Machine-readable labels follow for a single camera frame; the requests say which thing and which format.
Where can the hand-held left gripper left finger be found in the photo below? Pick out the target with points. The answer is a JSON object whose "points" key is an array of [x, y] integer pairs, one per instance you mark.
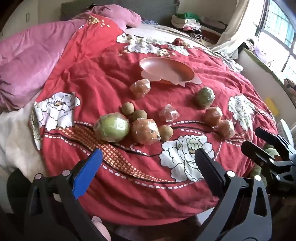
{"points": [[89, 172]]}

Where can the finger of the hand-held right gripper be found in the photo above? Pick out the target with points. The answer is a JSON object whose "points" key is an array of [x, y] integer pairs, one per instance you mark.
{"points": [[254, 151], [268, 137]]}

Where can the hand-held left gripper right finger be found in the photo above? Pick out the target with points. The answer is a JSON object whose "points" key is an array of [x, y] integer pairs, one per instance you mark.
{"points": [[204, 162]]}

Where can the small brown round fruit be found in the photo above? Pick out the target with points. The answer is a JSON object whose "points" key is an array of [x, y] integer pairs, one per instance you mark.
{"points": [[140, 114], [127, 109], [165, 133]]}

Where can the large green fruit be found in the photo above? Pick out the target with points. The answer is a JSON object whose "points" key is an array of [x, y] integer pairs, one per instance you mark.
{"points": [[111, 127]]}

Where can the small orange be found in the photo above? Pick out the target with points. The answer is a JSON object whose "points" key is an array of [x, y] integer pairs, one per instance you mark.
{"points": [[168, 112]]}

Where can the small green fruit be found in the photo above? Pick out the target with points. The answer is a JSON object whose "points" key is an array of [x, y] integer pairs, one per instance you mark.
{"points": [[204, 97]]}

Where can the large orange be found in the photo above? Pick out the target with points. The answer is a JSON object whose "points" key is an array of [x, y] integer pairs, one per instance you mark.
{"points": [[145, 131]]}

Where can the pink plastic bowl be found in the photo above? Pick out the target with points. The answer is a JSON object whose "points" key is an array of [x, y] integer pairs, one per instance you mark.
{"points": [[161, 69]]}

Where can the white plastic object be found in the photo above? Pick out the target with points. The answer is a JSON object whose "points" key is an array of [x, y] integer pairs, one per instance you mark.
{"points": [[286, 129]]}

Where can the yellow sheet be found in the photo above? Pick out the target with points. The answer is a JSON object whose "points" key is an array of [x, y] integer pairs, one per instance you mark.
{"points": [[269, 104]]}

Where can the white window ledge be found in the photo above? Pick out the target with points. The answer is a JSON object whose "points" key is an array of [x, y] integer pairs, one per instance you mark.
{"points": [[254, 69]]}

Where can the white fleece blanket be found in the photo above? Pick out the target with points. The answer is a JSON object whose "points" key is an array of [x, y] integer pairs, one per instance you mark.
{"points": [[13, 139]]}

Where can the crumpled white patterned cloth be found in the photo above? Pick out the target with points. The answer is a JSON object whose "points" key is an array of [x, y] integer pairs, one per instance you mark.
{"points": [[227, 61]]}

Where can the clothes on window ledge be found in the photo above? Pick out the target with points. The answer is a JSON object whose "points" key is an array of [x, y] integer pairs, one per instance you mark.
{"points": [[256, 48]]}

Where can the red floral quilt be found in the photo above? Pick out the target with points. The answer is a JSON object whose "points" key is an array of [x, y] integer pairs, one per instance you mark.
{"points": [[92, 76]]}

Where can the window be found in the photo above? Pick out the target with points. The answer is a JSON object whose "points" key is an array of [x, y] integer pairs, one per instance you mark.
{"points": [[277, 20]]}

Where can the cream curtain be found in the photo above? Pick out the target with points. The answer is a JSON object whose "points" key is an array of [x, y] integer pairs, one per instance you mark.
{"points": [[242, 23]]}

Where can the pink blanket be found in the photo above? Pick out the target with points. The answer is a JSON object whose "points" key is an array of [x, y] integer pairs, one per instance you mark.
{"points": [[27, 62]]}

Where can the pile of folded clothes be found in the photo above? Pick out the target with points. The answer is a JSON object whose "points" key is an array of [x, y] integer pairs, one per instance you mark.
{"points": [[187, 22]]}

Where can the off-white bed sheet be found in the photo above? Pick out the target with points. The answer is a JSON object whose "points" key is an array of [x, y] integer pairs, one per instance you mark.
{"points": [[148, 30]]}

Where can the blue patterned cloth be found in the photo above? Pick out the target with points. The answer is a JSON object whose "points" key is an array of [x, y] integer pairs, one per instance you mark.
{"points": [[149, 22]]}

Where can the grey headboard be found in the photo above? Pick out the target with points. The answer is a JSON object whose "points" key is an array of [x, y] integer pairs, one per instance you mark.
{"points": [[159, 11]]}

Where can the white wardrobe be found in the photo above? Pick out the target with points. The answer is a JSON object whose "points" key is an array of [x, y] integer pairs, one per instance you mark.
{"points": [[27, 14]]}

